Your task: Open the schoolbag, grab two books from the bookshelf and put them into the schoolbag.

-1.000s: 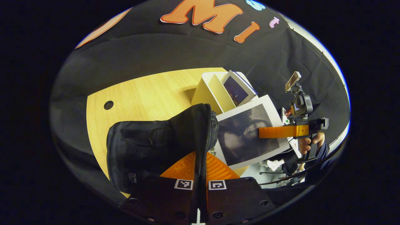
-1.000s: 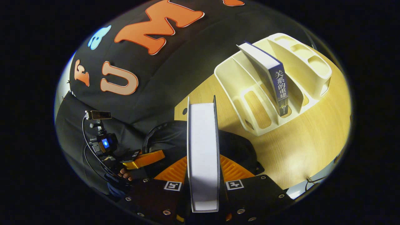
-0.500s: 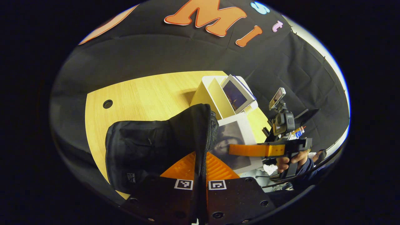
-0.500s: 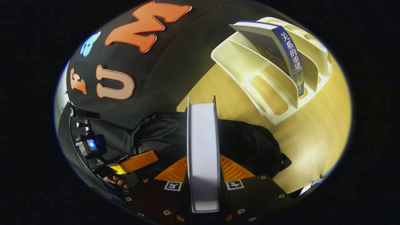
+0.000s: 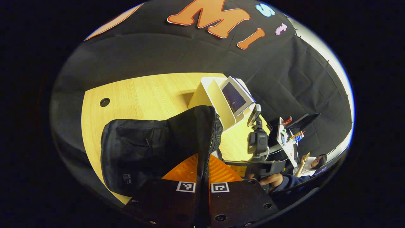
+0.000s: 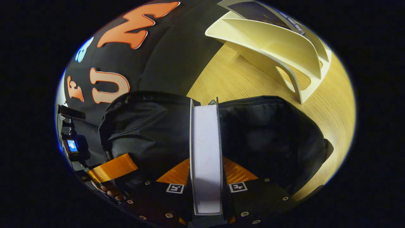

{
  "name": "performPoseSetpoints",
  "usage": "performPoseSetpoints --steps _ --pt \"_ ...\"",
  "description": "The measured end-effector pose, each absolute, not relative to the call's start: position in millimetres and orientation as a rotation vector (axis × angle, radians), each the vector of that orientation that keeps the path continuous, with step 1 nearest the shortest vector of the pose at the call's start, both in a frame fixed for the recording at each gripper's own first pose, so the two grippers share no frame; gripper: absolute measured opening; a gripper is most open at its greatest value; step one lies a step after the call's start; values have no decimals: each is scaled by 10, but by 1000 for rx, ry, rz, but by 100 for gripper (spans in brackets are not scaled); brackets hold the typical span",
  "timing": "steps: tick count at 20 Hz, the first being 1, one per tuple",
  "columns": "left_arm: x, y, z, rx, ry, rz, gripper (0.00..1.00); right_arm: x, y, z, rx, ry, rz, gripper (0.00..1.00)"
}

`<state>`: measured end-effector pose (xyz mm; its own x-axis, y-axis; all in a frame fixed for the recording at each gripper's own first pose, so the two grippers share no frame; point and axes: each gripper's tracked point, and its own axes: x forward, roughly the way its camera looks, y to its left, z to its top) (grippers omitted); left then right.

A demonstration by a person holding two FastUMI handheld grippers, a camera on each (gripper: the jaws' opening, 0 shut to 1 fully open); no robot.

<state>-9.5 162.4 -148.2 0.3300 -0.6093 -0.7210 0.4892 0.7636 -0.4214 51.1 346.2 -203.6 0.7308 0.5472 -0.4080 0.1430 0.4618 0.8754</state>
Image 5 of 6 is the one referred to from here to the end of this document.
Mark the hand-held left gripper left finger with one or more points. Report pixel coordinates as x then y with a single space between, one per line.
164 202

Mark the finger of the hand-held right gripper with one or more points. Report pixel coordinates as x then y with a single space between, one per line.
239 170

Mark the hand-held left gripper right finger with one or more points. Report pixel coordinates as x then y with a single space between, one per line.
240 202

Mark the purple cover book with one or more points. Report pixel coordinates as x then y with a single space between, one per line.
235 98

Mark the white bookshelf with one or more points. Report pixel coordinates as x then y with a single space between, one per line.
218 104

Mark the black schoolbag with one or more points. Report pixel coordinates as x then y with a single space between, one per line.
142 152

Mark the white side desk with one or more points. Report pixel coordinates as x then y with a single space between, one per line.
289 148

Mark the small red bottle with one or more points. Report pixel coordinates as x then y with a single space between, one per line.
287 121

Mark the black monitor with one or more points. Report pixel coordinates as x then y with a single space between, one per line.
303 122

